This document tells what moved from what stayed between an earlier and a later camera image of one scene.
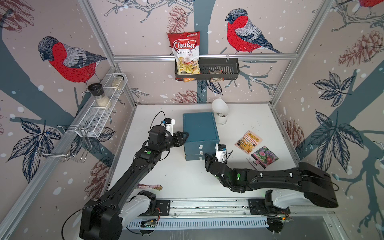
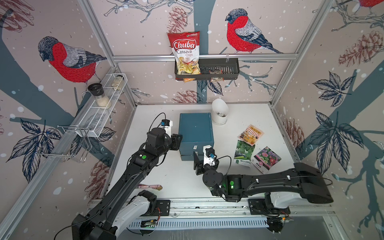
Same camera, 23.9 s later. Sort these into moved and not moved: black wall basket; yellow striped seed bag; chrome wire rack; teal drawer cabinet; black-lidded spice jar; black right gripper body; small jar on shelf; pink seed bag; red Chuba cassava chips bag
Moved: pink seed bag; yellow striped seed bag; teal drawer cabinet; black right gripper body
Not moved: black-lidded spice jar; black wall basket; small jar on shelf; red Chuba cassava chips bag; chrome wire rack
